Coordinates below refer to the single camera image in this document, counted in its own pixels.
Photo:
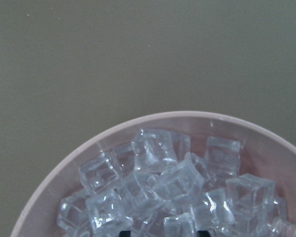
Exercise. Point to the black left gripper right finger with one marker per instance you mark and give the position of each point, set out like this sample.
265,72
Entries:
203,234

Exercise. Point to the pile of clear ice cubes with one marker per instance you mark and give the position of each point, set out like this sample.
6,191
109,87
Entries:
155,186

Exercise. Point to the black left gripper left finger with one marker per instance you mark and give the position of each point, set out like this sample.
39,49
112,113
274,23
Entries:
124,233

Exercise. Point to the pink bowl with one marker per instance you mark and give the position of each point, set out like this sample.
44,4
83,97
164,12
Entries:
264,154

